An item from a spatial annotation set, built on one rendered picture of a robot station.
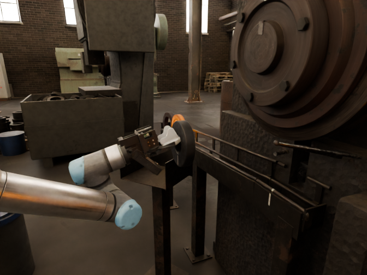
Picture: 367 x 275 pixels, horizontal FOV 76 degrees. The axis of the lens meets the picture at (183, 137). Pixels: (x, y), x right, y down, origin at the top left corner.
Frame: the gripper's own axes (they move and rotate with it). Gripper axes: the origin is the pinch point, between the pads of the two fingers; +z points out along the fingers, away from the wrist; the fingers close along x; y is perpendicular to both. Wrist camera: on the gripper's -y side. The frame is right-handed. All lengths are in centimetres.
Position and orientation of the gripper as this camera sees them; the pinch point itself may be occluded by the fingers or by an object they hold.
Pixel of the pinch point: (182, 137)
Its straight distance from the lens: 79.4
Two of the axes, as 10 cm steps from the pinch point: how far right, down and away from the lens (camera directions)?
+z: 9.0, -3.5, 2.7
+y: -2.5, -9.0, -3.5
